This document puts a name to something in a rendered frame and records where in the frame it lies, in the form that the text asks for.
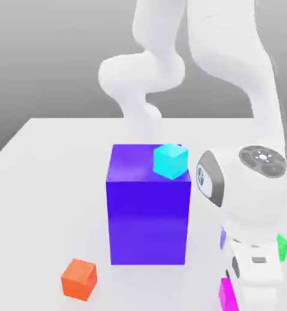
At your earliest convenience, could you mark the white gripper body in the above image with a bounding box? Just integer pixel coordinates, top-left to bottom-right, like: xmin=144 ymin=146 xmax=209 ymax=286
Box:
xmin=232 ymin=279 xmax=283 ymax=311

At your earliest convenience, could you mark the small magenta cube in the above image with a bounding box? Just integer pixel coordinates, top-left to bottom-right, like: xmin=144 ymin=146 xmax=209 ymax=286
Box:
xmin=218 ymin=277 xmax=239 ymax=311

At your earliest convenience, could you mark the small green cube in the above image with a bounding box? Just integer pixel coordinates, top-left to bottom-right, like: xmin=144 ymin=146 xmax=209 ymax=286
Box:
xmin=276 ymin=233 xmax=287 ymax=262

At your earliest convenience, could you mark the small cyan cube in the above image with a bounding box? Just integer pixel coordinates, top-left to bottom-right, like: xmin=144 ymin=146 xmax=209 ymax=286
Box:
xmin=152 ymin=143 xmax=189 ymax=181

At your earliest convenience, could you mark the small orange cube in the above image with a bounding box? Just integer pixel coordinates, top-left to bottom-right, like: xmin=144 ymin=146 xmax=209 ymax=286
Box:
xmin=61 ymin=258 xmax=98 ymax=302

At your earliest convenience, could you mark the large blue box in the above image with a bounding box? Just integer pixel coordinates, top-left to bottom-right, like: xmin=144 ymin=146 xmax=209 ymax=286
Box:
xmin=106 ymin=143 xmax=192 ymax=266

